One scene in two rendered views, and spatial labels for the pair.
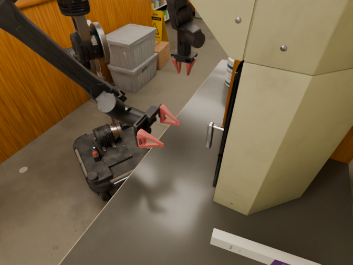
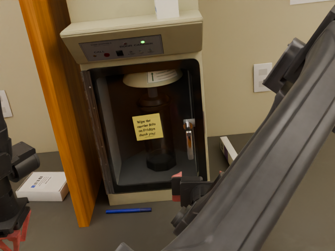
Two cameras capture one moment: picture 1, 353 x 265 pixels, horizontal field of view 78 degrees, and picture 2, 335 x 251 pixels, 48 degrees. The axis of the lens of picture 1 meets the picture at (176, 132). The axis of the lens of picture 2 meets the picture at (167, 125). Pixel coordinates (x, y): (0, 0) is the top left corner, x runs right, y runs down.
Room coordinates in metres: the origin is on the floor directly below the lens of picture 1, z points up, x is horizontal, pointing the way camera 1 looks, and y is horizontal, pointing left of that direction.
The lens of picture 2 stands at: (0.85, 0.70, 1.66)
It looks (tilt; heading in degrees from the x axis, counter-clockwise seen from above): 26 degrees down; 246
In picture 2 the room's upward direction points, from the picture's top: 7 degrees counter-clockwise
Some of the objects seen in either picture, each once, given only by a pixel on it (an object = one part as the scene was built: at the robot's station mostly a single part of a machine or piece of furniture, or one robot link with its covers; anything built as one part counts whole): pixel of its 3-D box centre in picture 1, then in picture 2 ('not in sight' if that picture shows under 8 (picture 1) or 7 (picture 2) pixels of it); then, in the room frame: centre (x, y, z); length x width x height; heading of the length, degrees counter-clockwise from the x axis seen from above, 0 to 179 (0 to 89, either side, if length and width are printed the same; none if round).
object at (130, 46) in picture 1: (131, 46); not in sight; (2.74, 0.56, 0.49); 0.60 x 0.42 x 0.33; 153
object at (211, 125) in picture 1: (215, 136); (189, 141); (0.43, -0.11, 1.17); 0.05 x 0.03 x 0.10; 63
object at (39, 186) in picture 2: not in sight; (46, 186); (0.80, -0.47, 0.96); 0.16 x 0.12 x 0.04; 145
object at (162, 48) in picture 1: (155, 54); not in sight; (3.30, 0.32, 0.14); 0.41 x 0.32 x 0.28; 159
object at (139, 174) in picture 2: (238, 111); (150, 132); (0.51, -0.18, 1.19); 0.30 x 0.01 x 0.40; 153
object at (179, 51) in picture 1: (184, 48); (2, 205); (0.92, -0.03, 1.21); 0.10 x 0.07 x 0.07; 63
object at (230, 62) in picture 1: (238, 71); not in sight; (1.09, -0.34, 1.02); 0.13 x 0.13 x 0.15
